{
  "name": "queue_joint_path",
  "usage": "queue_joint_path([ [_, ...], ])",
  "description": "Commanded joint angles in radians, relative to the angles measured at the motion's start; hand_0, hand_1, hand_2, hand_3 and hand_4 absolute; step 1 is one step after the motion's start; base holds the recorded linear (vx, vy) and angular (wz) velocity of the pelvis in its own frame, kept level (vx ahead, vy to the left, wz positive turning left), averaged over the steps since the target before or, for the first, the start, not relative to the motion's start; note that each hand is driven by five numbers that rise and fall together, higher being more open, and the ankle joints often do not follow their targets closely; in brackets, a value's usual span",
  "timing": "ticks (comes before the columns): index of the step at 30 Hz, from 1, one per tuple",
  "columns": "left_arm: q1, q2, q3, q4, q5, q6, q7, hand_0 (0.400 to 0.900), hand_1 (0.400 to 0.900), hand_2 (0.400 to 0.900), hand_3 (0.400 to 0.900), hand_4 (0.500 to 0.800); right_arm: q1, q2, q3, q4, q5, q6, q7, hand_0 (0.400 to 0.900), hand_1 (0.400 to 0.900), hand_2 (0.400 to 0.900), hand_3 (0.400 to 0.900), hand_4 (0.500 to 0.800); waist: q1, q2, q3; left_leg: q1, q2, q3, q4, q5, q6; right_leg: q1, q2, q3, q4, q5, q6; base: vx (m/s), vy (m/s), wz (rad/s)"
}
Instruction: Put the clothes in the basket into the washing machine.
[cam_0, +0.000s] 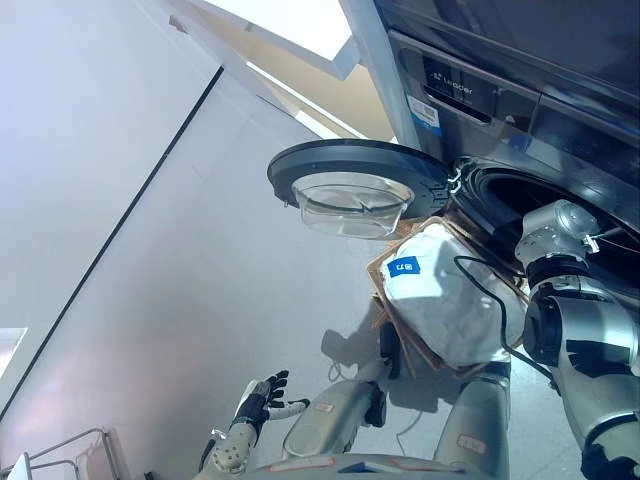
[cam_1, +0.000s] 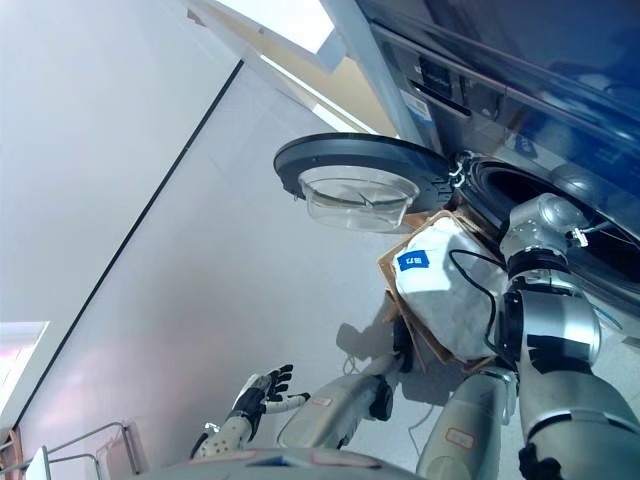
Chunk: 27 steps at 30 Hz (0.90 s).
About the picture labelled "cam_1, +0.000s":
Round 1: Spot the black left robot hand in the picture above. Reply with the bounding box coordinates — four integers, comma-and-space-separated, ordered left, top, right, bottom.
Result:
233, 363, 313, 418

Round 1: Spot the brown wicker laundry basket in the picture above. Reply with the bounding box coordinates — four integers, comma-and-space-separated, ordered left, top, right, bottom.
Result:
375, 201, 517, 375

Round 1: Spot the round washing machine door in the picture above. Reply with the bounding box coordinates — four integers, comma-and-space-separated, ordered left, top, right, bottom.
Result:
272, 131, 465, 234

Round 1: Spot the gray front-load washing machine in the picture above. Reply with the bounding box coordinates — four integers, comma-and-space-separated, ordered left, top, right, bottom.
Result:
371, 21, 640, 347

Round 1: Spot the silver robot torso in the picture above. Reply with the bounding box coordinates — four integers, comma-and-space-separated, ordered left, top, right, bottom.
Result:
143, 445, 417, 480

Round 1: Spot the silver right robot leg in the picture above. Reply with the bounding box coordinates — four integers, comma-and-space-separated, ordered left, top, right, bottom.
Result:
415, 366, 519, 480

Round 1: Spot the white garment with blue label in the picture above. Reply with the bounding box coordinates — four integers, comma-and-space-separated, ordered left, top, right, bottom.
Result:
391, 216, 509, 365

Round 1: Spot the blue white energy sticker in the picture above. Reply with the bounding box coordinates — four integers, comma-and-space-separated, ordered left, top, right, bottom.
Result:
406, 93, 438, 126

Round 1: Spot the dark gray stacked dryer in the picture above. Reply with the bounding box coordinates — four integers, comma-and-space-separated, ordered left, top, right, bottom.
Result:
351, 0, 640, 147

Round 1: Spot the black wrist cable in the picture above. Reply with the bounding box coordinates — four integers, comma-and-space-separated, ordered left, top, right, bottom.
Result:
447, 248, 504, 352

